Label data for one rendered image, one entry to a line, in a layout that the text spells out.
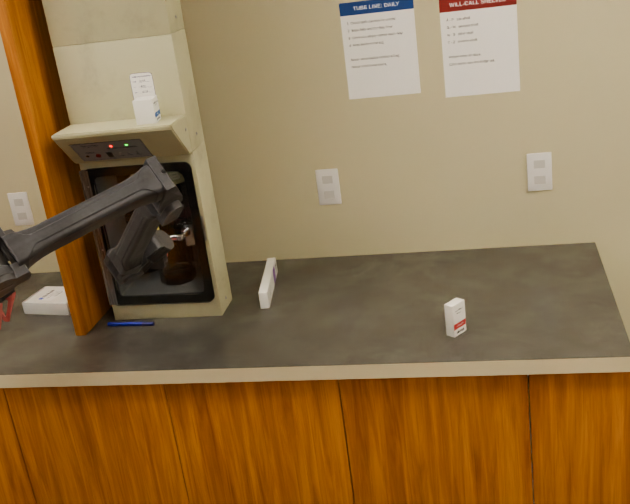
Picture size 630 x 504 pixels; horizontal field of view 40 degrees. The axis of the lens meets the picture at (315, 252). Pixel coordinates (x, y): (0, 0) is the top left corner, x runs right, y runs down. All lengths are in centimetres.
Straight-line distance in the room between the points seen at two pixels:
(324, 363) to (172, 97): 77
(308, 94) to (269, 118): 14
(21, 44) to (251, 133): 75
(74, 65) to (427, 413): 124
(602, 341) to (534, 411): 23
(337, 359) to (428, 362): 22
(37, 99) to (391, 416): 120
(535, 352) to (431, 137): 82
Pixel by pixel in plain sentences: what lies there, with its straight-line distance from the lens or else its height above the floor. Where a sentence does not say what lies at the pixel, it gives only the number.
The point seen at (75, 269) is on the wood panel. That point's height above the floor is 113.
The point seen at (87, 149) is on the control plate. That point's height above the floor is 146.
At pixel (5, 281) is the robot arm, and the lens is 157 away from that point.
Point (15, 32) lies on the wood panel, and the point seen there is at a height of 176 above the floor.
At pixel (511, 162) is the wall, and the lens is 262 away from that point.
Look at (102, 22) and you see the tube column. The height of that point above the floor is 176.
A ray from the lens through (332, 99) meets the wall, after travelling 261.
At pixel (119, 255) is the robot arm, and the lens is 202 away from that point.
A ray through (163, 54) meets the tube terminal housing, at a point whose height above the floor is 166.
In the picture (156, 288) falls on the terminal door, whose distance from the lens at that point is 244.
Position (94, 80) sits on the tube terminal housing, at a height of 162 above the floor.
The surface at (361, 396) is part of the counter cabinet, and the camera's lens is 215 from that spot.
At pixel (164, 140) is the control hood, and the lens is 221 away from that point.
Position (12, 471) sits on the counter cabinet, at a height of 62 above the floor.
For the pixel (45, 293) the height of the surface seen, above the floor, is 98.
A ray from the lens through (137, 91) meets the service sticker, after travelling 229.
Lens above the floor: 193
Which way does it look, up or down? 21 degrees down
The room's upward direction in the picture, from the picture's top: 8 degrees counter-clockwise
